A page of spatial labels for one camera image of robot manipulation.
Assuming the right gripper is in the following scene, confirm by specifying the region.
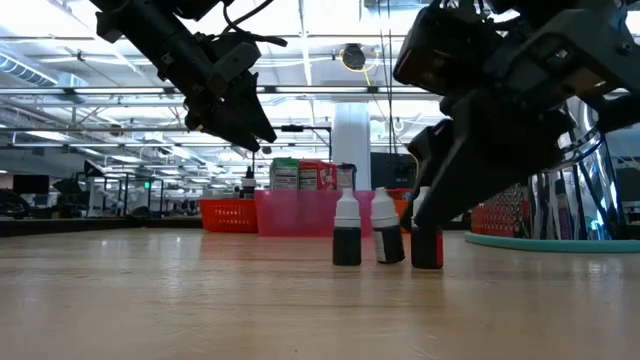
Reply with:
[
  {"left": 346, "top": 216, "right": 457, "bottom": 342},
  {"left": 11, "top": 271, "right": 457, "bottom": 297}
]
[{"left": 413, "top": 0, "right": 640, "bottom": 231}]

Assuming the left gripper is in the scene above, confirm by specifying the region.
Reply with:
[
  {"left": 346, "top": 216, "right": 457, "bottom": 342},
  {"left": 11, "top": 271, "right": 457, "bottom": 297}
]
[{"left": 172, "top": 47, "right": 278, "bottom": 154}]

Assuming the dark bottle black white top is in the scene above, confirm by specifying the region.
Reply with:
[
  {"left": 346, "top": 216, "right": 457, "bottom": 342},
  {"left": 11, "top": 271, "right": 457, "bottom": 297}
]
[{"left": 239, "top": 167, "right": 258, "bottom": 200}]

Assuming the green mini cereal box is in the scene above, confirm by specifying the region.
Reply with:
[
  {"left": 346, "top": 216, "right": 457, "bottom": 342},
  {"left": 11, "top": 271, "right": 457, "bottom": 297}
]
[{"left": 269, "top": 157, "right": 301, "bottom": 191}]

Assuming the blue mini cereal box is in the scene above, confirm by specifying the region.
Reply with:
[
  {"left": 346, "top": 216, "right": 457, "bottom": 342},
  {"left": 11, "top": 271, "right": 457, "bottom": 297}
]
[{"left": 335, "top": 163, "right": 358, "bottom": 191}]

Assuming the red mini cereal box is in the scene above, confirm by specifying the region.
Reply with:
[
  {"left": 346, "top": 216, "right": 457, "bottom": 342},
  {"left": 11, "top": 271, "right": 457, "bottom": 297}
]
[{"left": 298, "top": 159, "right": 338, "bottom": 191}]

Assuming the steel box grater teal trim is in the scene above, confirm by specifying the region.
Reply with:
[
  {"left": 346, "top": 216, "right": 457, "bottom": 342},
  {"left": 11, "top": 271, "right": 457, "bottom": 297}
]
[{"left": 469, "top": 97, "right": 640, "bottom": 254}]

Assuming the black wide monitor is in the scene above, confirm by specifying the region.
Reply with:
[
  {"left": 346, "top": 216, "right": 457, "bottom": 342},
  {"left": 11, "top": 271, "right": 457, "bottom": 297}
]
[{"left": 370, "top": 152, "right": 419, "bottom": 191}]

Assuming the orange plastic basket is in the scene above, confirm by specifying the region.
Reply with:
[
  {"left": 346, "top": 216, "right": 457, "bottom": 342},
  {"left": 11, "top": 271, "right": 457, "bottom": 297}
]
[{"left": 394, "top": 198, "right": 416, "bottom": 234}]

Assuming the white column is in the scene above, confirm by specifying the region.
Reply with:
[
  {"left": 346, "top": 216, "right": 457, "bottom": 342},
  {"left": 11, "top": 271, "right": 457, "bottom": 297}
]
[{"left": 332, "top": 102, "right": 372, "bottom": 191}]

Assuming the red plastic basket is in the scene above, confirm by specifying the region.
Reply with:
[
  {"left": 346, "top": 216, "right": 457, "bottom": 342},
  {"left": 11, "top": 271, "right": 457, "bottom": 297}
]
[{"left": 198, "top": 198, "right": 259, "bottom": 234}]

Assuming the pink plastic bin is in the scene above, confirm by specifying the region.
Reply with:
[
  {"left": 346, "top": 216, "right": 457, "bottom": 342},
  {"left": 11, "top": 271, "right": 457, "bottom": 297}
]
[{"left": 253, "top": 189, "right": 377, "bottom": 238}]

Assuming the black round ceiling device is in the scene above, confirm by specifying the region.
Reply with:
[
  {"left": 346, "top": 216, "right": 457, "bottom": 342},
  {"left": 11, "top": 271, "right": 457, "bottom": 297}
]
[{"left": 342, "top": 43, "right": 367, "bottom": 71}]

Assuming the small black monitor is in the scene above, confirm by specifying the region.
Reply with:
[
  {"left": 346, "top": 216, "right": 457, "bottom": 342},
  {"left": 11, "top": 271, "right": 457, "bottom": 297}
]
[{"left": 12, "top": 174, "right": 51, "bottom": 196}]

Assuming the black hanging cable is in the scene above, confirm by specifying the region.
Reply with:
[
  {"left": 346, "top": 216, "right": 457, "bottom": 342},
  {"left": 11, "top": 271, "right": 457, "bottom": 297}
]
[{"left": 379, "top": 0, "right": 395, "bottom": 151}]

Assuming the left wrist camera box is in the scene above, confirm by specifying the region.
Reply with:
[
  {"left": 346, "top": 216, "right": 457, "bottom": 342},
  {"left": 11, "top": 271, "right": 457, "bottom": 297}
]
[{"left": 207, "top": 42, "right": 262, "bottom": 85}]

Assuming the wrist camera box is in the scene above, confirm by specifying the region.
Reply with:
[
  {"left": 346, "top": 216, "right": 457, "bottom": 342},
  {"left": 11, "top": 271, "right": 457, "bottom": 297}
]
[
  {"left": 207, "top": 42, "right": 262, "bottom": 85},
  {"left": 393, "top": 7, "right": 501, "bottom": 96}
]

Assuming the yellow ceiling cable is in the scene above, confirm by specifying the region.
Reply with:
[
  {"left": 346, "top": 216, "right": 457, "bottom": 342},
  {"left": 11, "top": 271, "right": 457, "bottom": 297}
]
[{"left": 338, "top": 47, "right": 374, "bottom": 87}]

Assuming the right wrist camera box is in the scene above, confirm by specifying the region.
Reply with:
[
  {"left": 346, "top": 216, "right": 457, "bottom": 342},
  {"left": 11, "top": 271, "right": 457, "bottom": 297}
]
[{"left": 393, "top": 7, "right": 501, "bottom": 96}]

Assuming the black workstation frame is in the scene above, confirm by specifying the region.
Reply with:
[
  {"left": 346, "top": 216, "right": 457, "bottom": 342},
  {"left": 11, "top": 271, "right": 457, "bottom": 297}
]
[{"left": 74, "top": 159, "right": 166, "bottom": 219}]

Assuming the silver ceiling duct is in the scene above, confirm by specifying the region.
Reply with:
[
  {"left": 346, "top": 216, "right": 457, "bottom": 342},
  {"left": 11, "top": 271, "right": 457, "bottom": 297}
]
[{"left": 0, "top": 52, "right": 89, "bottom": 104}]

